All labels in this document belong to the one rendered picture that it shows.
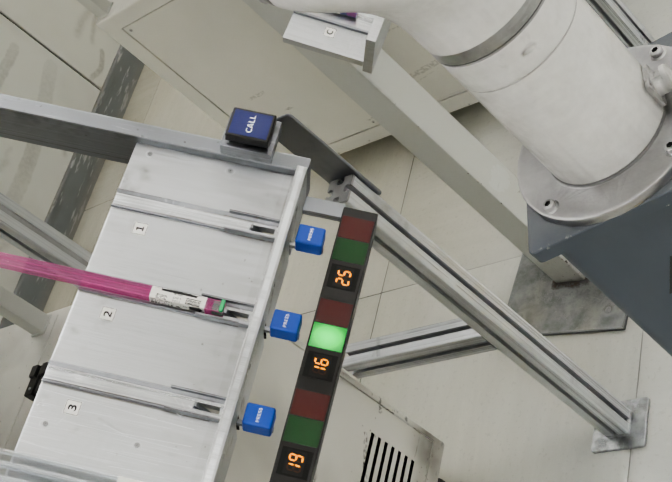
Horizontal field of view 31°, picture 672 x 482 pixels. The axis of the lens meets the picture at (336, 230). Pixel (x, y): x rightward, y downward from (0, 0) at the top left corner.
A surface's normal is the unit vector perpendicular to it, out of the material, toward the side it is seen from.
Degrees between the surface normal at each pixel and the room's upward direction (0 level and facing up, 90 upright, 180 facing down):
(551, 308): 0
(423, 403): 0
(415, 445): 90
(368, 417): 90
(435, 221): 0
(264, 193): 45
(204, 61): 90
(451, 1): 105
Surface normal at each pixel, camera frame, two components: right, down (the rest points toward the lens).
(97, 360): 0.04, -0.54
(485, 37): 0.04, 0.69
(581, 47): 0.59, 0.08
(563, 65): 0.34, 0.43
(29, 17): 0.72, -0.23
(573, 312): -0.66, -0.53
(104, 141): -0.22, 0.82
